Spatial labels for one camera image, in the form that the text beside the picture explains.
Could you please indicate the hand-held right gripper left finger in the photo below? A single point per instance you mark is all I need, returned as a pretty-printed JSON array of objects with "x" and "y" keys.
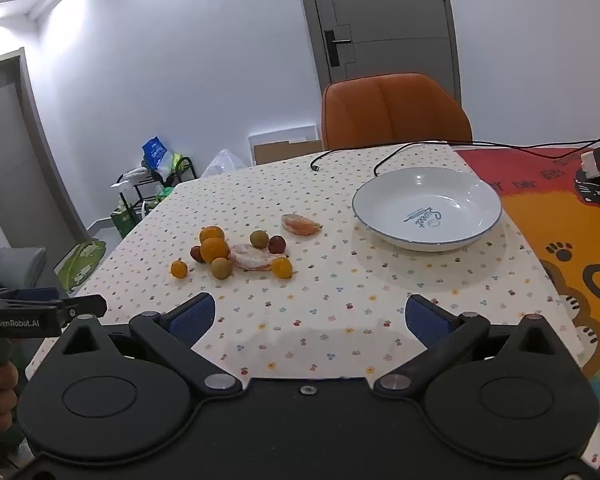
[{"x": 196, "y": 311}]

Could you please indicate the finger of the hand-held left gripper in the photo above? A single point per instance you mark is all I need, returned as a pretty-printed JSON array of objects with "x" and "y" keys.
[{"x": 82, "y": 305}]

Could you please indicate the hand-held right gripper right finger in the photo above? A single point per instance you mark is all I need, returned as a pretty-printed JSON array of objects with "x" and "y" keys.
[{"x": 425, "y": 322}]

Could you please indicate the yellow cherry tomato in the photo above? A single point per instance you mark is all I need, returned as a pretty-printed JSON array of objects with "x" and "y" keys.
[
  {"x": 282, "y": 267},
  {"x": 179, "y": 269}
]

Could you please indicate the large peeled orange piece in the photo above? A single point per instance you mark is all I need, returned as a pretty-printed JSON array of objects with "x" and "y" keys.
[{"x": 250, "y": 258}]

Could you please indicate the white plate with blue rim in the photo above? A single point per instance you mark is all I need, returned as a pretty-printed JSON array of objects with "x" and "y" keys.
[{"x": 427, "y": 207}]

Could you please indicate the small peeled orange segment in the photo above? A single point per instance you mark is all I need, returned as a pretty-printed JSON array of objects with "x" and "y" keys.
[{"x": 301, "y": 224}]

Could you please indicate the green floor mat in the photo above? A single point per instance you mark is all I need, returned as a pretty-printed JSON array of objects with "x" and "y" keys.
[{"x": 82, "y": 262}]

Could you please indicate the green-brown round fruit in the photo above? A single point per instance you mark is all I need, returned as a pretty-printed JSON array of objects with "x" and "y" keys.
[
  {"x": 259, "y": 238},
  {"x": 221, "y": 268}
]

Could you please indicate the grey sofa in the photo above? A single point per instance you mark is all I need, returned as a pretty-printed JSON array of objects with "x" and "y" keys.
[{"x": 15, "y": 267}]

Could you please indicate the dark red cherry tomato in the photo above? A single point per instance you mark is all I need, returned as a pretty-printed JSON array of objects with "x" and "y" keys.
[{"x": 196, "y": 254}]

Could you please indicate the small orange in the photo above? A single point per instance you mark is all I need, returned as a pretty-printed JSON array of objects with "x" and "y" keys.
[{"x": 212, "y": 233}]

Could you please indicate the green shopping bag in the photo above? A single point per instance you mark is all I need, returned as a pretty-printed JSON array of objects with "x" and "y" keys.
[{"x": 125, "y": 217}]

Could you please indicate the dotted white tablecloth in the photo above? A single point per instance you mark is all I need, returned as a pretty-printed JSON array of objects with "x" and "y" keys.
[{"x": 330, "y": 290}]

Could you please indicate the black storage rack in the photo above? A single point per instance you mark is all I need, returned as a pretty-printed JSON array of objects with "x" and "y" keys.
[{"x": 145, "y": 192}]

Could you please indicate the clear plastic bag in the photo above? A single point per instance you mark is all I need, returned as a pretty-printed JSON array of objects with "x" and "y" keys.
[{"x": 222, "y": 164}]

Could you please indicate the grey side door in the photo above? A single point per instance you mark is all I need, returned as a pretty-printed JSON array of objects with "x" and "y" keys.
[{"x": 10, "y": 160}]

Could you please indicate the blue plastic bag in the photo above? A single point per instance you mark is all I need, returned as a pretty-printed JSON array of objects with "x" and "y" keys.
[{"x": 154, "y": 152}]

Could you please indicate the colourful cartoon table mat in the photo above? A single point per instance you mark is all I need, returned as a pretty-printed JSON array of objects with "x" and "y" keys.
[{"x": 555, "y": 220}]

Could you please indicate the brown cardboard sheet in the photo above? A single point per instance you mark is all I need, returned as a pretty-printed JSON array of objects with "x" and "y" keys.
[{"x": 285, "y": 152}]

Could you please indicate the white board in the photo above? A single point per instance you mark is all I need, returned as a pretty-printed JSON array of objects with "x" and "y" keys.
[{"x": 280, "y": 132}]

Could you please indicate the orange leather chair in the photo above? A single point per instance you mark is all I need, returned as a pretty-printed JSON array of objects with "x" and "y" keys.
[{"x": 395, "y": 110}]

